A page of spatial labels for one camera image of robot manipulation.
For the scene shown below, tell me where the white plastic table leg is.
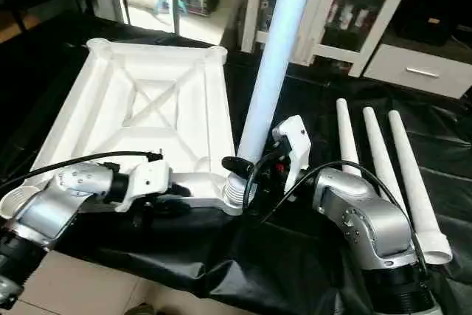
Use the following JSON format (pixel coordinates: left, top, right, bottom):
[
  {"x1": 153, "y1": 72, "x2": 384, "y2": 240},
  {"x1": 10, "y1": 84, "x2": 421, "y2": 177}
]
[
  {"x1": 388, "y1": 110, "x2": 454, "y2": 266},
  {"x1": 361, "y1": 107, "x2": 405, "y2": 205},
  {"x1": 223, "y1": 0, "x2": 319, "y2": 210},
  {"x1": 336, "y1": 98, "x2": 364, "y2": 180}
]

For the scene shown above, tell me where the white plastic table top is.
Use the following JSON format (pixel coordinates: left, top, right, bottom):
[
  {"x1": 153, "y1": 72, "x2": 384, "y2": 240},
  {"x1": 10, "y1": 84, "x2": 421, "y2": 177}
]
[{"x1": 0, "y1": 37, "x2": 256, "y2": 220}]

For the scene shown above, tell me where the black work mat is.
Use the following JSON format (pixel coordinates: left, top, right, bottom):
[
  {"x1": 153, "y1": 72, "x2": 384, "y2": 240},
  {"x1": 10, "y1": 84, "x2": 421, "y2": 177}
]
[{"x1": 0, "y1": 13, "x2": 472, "y2": 315}]

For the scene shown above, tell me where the white glass door cabinet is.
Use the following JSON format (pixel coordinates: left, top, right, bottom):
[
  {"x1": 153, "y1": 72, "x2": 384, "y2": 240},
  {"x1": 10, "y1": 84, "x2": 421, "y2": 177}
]
[{"x1": 242, "y1": 0, "x2": 412, "y2": 78}]

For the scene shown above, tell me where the white drawer unit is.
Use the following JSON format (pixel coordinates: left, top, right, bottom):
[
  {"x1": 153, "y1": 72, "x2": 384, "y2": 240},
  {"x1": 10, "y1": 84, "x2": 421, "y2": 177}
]
[{"x1": 363, "y1": 42, "x2": 472, "y2": 100}]

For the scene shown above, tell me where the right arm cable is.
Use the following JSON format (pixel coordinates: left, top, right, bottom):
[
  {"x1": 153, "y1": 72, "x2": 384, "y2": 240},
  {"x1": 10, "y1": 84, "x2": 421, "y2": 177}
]
[{"x1": 242, "y1": 148, "x2": 430, "y2": 280}]

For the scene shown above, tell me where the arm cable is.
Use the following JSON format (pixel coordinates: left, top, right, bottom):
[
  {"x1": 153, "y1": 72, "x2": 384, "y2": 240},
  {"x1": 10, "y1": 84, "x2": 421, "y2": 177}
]
[
  {"x1": 242, "y1": 148, "x2": 430, "y2": 280},
  {"x1": 0, "y1": 150, "x2": 164, "y2": 192}
]

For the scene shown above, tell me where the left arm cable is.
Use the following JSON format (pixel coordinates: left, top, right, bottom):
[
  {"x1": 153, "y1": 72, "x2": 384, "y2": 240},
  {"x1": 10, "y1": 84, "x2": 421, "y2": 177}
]
[{"x1": 0, "y1": 150, "x2": 164, "y2": 192}]

